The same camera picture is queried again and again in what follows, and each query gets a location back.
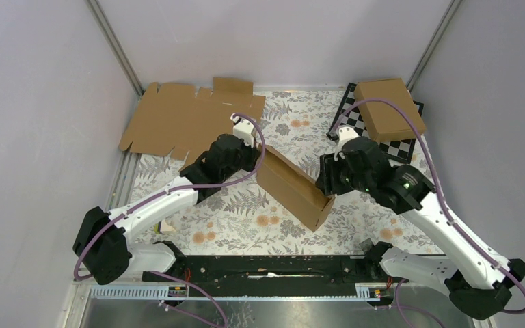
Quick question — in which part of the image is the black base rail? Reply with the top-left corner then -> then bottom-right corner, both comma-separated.
167,255 -> 393,297

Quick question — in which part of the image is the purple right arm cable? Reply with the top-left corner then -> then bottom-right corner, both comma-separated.
327,98 -> 525,328

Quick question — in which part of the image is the small green purple block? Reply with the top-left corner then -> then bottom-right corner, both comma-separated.
154,221 -> 176,235

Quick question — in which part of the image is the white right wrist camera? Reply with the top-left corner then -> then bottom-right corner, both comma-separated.
333,125 -> 359,162

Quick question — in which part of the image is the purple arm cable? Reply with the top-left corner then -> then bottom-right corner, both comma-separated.
327,98 -> 525,328
72,113 -> 267,328

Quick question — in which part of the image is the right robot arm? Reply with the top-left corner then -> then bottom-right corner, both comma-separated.
316,137 -> 525,320

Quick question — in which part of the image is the floral patterned table mat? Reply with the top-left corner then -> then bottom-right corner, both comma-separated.
137,89 -> 440,255

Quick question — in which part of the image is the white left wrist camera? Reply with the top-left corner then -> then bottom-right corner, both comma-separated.
230,113 -> 256,148

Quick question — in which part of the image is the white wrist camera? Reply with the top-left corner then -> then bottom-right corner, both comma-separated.
230,113 -> 256,148
333,125 -> 359,162

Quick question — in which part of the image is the closed brown cardboard box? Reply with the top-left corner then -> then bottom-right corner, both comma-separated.
354,78 -> 427,143

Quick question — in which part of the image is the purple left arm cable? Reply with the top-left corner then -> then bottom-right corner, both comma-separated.
72,113 -> 267,328

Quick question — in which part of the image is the flat cardboard sheet stack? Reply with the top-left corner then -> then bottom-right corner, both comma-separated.
119,77 -> 266,164

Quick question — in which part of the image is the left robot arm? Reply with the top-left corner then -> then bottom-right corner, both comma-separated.
72,134 -> 265,285

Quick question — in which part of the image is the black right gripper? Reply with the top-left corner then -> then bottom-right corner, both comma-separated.
314,151 -> 373,196

